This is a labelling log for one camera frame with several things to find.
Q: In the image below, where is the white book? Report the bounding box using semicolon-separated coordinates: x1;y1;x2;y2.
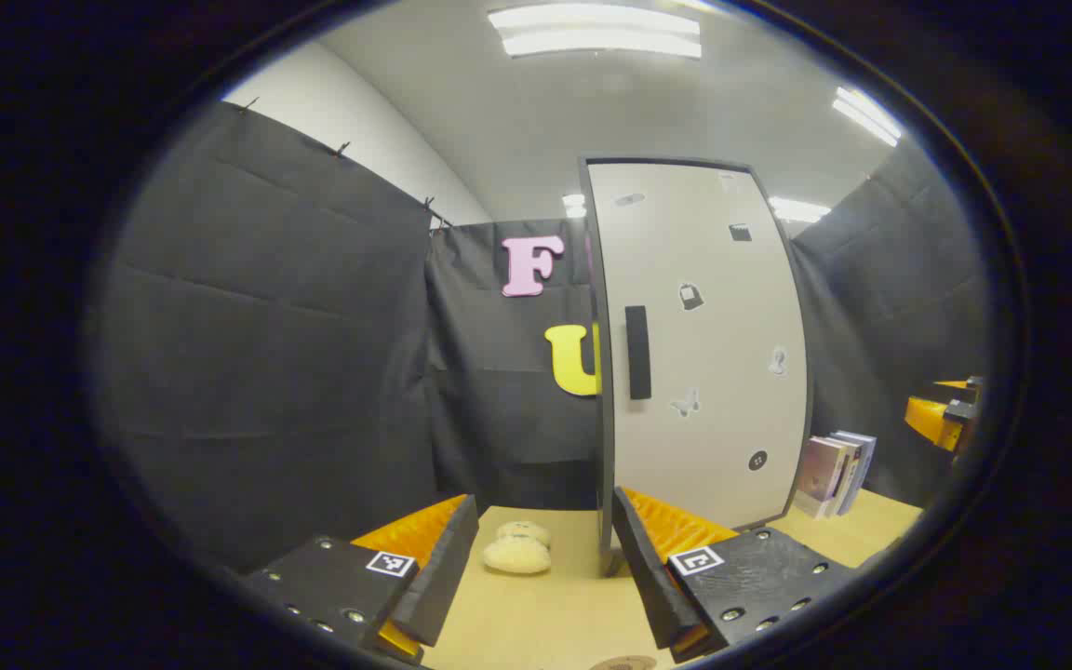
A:
829;434;864;516

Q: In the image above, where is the white cabinet door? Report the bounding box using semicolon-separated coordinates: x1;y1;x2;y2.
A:
589;163;809;533

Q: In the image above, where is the dark grey cabinet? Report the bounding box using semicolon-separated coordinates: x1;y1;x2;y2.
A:
577;154;816;576

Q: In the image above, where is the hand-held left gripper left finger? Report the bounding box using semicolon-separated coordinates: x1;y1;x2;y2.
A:
240;493;481;666

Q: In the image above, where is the black door handle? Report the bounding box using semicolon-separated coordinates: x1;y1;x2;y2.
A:
625;305;652;401

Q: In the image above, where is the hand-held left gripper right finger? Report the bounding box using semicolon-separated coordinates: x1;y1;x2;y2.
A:
610;486;861;665

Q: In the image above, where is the pale blue book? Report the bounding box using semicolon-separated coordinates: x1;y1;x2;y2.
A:
836;429;878;515

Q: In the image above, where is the ceiling light panel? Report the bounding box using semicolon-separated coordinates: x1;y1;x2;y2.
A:
768;195;833;225
832;86;903;148
488;4;703;60

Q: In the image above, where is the cream plush toy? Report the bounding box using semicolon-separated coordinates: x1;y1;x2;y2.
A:
483;520;553;575

